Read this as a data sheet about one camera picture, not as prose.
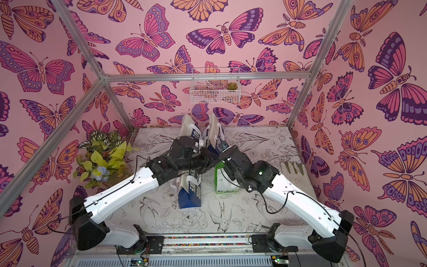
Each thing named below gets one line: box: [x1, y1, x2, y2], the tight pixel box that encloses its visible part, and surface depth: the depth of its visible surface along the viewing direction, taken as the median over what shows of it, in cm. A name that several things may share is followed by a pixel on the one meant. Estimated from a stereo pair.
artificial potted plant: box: [72, 130, 135, 190], surface depth 79 cm
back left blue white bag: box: [180, 114, 202, 141], surface depth 92 cm
